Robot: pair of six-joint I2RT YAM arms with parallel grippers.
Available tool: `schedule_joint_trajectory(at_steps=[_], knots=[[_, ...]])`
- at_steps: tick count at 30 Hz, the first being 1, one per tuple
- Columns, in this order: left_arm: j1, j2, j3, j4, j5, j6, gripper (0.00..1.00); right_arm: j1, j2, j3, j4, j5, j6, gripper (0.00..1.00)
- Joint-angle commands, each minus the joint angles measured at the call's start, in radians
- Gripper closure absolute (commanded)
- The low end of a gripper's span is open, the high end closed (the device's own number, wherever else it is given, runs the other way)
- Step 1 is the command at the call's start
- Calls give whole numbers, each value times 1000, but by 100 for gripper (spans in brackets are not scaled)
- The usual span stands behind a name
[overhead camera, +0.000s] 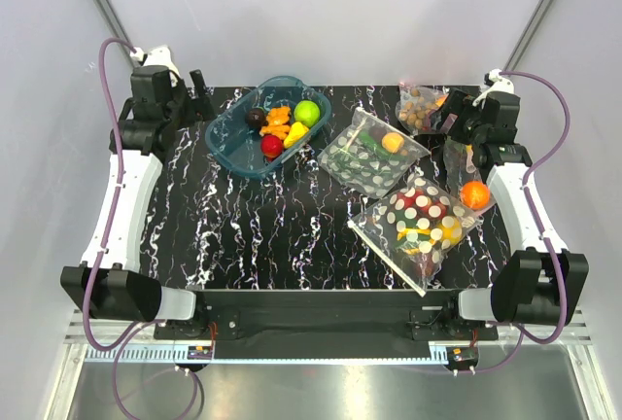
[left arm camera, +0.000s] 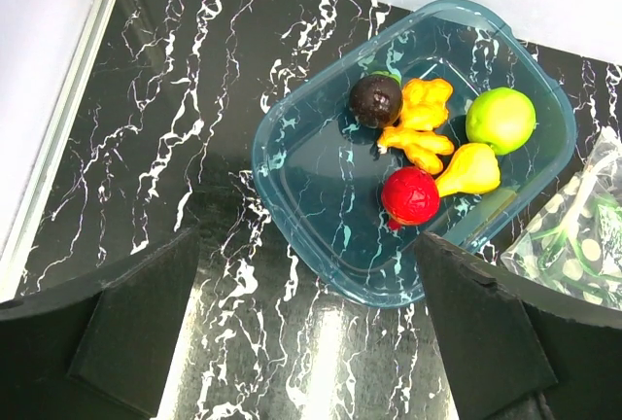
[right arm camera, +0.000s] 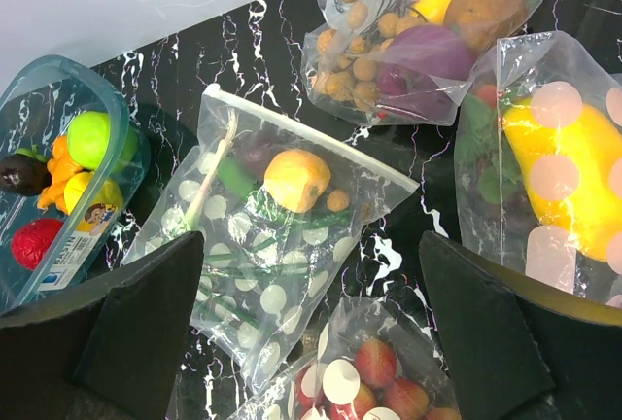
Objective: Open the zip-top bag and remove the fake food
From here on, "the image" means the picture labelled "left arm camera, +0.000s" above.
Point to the red fake pomegranate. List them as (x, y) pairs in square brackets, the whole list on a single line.
[(410, 197)]

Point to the green fake apple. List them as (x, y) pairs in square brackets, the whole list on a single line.
[(502, 118)]

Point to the yellow fake pear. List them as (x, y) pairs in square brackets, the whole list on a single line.
[(473, 169)]

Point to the aluminium frame post left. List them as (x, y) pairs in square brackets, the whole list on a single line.
[(47, 51)]

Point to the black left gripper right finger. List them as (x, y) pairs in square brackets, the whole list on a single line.
[(513, 349)]

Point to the teal transparent plastic tub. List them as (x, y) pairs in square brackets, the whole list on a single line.
[(320, 175)]

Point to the dark brown fake fruit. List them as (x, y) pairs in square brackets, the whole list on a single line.
[(375, 100)]

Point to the orange fake ginger piece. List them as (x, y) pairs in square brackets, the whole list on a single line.
[(424, 104)]

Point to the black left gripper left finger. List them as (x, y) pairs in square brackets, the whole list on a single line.
[(100, 345)]

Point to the green patterned zip bag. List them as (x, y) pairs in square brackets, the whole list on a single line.
[(573, 244)]

